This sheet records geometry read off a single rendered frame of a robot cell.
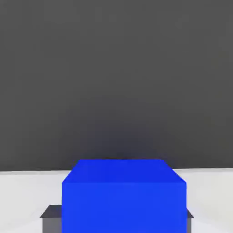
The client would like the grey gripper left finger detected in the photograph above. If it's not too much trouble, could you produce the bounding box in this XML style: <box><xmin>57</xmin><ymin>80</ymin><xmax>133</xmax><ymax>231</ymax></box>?
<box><xmin>29</xmin><ymin>204</ymin><xmax>63</xmax><ymax>233</ymax></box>

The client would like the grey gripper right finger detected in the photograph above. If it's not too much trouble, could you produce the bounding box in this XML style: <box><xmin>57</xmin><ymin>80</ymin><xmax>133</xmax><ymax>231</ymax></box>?
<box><xmin>186</xmin><ymin>208</ymin><xmax>205</xmax><ymax>233</ymax></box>

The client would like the small blue cube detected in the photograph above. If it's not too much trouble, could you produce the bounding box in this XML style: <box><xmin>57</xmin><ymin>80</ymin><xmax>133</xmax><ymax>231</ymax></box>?
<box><xmin>61</xmin><ymin>159</ymin><xmax>187</xmax><ymax>233</ymax></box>

